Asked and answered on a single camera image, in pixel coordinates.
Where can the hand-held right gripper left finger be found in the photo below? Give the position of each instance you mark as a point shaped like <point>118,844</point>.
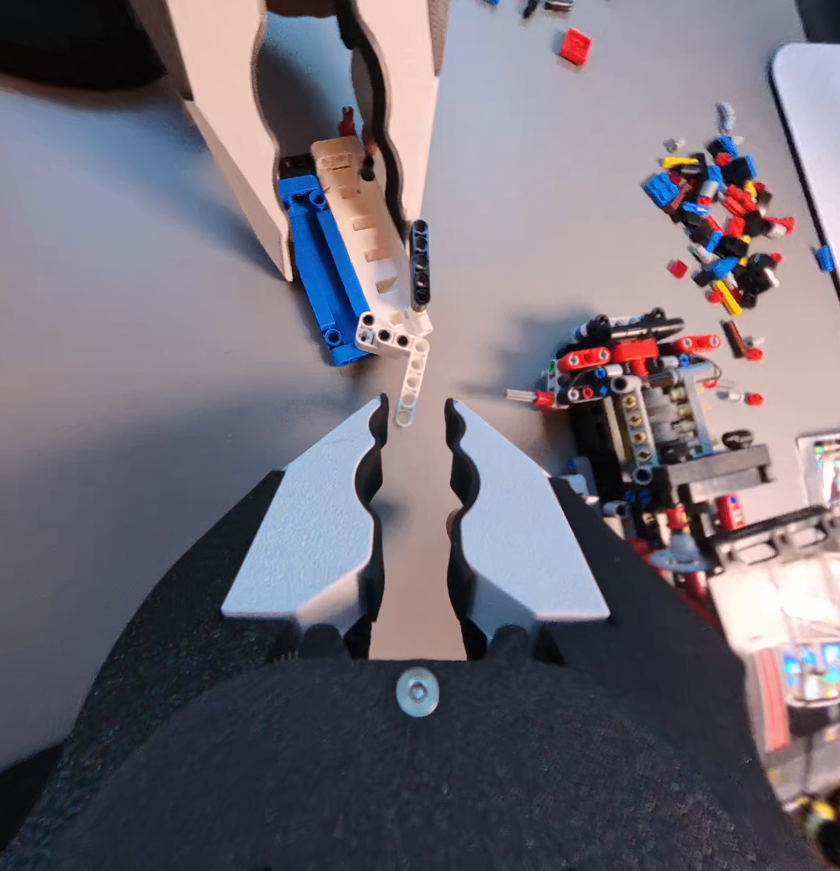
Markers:
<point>304,537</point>

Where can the black five-hole lego beam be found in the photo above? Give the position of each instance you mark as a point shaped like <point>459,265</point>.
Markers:
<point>420,262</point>

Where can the blue and white lego assembly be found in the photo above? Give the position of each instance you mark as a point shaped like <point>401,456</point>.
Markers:
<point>325,272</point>

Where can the white L-shaped lego beam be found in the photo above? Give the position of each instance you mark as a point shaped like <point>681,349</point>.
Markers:
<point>412,388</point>

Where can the brown lego axle piece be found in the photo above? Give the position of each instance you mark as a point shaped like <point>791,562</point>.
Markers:
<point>734,337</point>

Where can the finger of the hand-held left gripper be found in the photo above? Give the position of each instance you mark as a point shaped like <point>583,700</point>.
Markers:
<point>223,102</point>
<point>410,88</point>

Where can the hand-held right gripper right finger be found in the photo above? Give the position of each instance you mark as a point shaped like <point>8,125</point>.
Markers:
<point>529,544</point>

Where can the holographic sticker sheet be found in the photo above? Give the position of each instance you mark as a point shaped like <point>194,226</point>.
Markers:
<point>831,469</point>

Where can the pile of blue black pins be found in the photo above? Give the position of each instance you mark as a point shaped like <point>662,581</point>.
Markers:
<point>549,5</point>

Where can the white book stand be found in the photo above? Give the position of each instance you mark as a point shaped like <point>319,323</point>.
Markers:
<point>828,170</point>

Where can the small red round lego piece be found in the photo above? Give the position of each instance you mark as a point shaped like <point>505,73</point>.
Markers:
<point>753,399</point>

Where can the partly built lego car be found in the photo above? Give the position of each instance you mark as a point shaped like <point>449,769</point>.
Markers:
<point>665,435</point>

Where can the dark red lego tile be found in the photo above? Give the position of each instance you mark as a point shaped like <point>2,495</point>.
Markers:
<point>678,268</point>

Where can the single blue lego pin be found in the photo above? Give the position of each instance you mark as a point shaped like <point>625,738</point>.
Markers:
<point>824,258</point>

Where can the red square lego plate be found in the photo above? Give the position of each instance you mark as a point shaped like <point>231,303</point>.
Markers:
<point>574,46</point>

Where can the person's right hand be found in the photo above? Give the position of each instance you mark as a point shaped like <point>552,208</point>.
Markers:
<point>452,525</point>

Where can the pile of mixed lego pieces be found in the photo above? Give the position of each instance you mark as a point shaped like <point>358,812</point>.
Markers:
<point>726,218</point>

